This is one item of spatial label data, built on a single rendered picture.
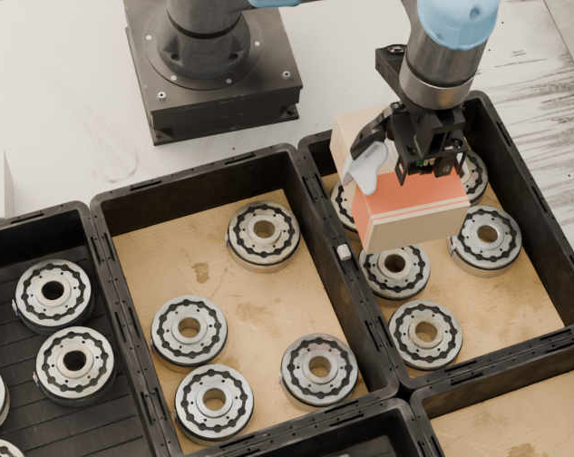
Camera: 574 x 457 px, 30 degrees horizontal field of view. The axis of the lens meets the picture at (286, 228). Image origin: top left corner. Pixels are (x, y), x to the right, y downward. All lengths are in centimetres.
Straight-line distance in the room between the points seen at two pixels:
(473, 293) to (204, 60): 55
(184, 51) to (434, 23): 75
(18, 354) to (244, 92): 55
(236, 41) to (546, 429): 75
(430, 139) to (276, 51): 69
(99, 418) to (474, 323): 53
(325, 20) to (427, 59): 91
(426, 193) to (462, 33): 31
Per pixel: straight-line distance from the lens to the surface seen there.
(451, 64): 107
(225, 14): 166
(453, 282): 157
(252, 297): 152
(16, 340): 152
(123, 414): 147
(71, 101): 187
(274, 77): 176
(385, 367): 139
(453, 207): 129
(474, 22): 103
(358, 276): 144
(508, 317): 157
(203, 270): 154
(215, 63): 173
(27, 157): 182
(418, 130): 118
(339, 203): 157
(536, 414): 152
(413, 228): 130
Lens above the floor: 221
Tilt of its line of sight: 61 degrees down
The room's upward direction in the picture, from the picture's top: 7 degrees clockwise
